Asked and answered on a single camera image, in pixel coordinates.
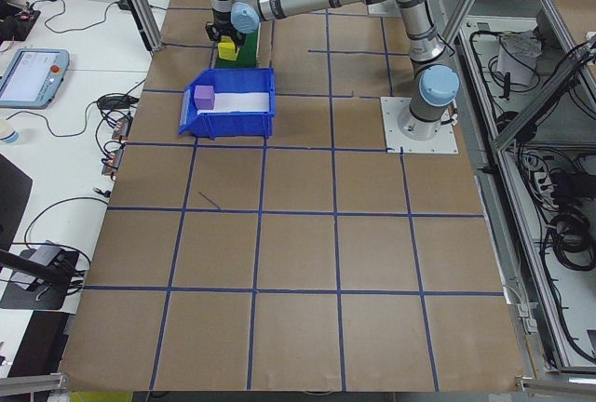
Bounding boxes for purple foam block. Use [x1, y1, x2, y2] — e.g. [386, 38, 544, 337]
[194, 85, 216, 110]

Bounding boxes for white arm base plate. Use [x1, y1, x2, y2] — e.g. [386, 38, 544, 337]
[380, 96, 461, 155]
[367, 1, 402, 16]

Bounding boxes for black cable coil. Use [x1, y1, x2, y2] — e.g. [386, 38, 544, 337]
[495, 111, 522, 137]
[539, 206, 596, 277]

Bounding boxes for black electronics board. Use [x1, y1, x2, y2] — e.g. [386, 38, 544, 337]
[0, 1, 42, 43]

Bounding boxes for black flat panel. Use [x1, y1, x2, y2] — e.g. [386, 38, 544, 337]
[0, 153, 34, 252]

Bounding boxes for yellow foam block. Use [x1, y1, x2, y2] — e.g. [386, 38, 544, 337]
[217, 38, 239, 61]

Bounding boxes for white crumpled paper bag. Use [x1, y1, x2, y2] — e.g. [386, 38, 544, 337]
[496, 29, 544, 87]

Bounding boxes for aluminium corner bar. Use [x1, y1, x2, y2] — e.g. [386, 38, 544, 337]
[514, 373, 596, 396]
[0, 372, 71, 396]

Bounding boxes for blue grey teach pendant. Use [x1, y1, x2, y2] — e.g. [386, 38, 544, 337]
[0, 47, 71, 109]

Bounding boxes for blue plastic storage bin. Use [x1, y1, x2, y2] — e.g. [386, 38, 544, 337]
[178, 67, 277, 141]

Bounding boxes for upright aluminium profile post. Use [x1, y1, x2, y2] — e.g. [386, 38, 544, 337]
[105, 0, 165, 53]

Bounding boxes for green conveyor belt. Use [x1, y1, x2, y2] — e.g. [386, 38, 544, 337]
[213, 0, 274, 70]

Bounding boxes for small circuit board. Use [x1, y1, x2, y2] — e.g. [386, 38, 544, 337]
[101, 145, 125, 178]
[111, 115, 134, 142]

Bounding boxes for white power strip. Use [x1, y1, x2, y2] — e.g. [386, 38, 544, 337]
[523, 153, 554, 203]

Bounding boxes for V-shaped aluminium bar frame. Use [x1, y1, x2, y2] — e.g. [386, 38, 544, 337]
[437, 0, 596, 392]

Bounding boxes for white side desk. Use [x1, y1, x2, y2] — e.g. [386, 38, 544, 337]
[0, 0, 183, 378]

